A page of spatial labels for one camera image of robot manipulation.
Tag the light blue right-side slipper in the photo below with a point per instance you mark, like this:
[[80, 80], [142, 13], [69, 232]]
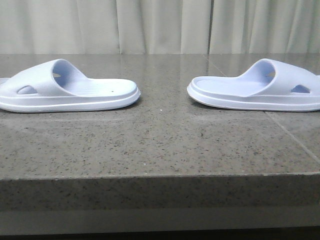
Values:
[[268, 85]]

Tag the light blue left-side slipper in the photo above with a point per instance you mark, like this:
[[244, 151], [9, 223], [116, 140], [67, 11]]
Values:
[[58, 86]]

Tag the beige pleated curtain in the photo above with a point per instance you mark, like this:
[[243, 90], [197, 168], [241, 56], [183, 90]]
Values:
[[159, 26]]

